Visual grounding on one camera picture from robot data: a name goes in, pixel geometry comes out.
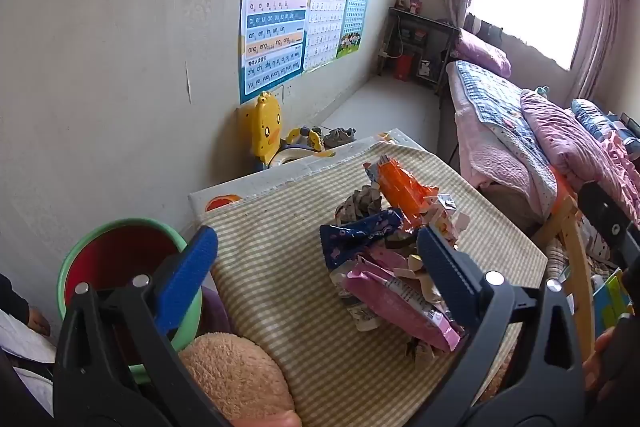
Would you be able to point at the yellow duck potty chair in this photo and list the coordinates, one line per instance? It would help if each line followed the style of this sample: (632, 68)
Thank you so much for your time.
(262, 127)

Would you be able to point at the white printed table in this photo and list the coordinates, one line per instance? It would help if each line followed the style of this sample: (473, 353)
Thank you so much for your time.
(260, 187)

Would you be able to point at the blue patchwork quilt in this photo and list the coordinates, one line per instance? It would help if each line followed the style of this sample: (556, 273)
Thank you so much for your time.
(495, 107)

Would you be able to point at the red container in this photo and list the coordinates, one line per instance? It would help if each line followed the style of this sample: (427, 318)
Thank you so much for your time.
(404, 66)

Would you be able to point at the white paper sheet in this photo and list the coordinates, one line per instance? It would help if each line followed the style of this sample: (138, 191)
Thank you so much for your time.
(22, 344)

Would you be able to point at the wooden chair frame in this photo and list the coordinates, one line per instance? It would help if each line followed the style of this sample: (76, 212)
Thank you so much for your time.
(565, 232)

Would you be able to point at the cartoon print snack wrapper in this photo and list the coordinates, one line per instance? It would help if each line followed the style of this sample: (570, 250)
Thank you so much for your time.
(450, 212)

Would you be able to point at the dark metal shelf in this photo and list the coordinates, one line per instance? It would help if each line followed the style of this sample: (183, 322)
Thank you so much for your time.
(420, 47)

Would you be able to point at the dark blue wrapper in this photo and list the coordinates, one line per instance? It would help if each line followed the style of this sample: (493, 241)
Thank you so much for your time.
(350, 237)

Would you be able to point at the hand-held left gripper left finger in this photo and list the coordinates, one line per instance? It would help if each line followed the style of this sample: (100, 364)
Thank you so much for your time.
(190, 267)

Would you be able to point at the peach plush cushion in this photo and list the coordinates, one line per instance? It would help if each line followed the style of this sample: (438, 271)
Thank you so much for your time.
(235, 377)

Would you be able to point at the blue alphabet wall poster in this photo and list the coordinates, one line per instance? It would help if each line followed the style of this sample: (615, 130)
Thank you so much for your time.
(275, 12)

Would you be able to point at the beige striped tablecloth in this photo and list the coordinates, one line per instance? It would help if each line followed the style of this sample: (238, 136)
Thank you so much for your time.
(280, 267)

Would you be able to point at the green basin red inside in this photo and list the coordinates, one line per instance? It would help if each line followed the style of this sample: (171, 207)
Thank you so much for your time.
(120, 252)

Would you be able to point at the person's right hand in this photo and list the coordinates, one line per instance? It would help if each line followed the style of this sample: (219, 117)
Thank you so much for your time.
(597, 357)

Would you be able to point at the pink glossy wrapper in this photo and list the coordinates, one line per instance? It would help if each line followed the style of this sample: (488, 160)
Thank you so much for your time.
(395, 302)

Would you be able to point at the brown patterned wrapper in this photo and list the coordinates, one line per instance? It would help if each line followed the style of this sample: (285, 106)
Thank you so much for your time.
(360, 202)

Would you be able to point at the purple pillow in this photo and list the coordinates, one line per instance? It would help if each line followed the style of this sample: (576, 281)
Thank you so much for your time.
(482, 52)

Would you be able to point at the white chart wall poster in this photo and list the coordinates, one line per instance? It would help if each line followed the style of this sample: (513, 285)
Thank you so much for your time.
(325, 12)

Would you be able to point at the grey shoe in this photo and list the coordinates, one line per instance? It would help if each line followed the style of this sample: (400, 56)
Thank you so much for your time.
(342, 138)

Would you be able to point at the blue patterned pillow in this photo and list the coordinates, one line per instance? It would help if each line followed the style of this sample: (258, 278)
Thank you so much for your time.
(592, 117)

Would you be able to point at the green chart wall poster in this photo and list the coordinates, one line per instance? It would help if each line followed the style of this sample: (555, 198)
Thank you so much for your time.
(356, 12)

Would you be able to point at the pink floral duvet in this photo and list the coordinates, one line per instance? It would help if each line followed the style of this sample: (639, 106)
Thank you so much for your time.
(565, 137)

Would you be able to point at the green picture book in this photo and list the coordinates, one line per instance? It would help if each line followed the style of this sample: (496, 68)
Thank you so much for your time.
(612, 302)

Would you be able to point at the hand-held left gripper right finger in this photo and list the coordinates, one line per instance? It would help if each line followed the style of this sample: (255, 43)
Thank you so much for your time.
(445, 277)

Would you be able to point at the blue yellow toy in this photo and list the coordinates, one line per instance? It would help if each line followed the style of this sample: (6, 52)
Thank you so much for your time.
(305, 142)

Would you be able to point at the orange plastic wrapper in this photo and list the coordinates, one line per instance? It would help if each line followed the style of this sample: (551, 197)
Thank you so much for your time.
(400, 192)

